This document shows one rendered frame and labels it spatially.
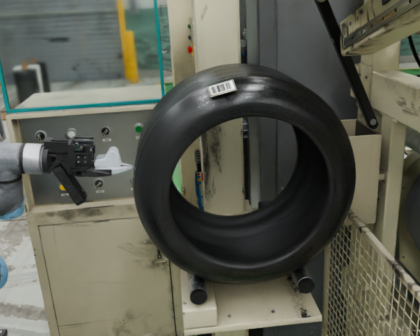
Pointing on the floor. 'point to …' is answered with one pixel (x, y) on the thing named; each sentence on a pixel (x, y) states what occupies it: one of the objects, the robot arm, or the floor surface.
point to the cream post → (233, 171)
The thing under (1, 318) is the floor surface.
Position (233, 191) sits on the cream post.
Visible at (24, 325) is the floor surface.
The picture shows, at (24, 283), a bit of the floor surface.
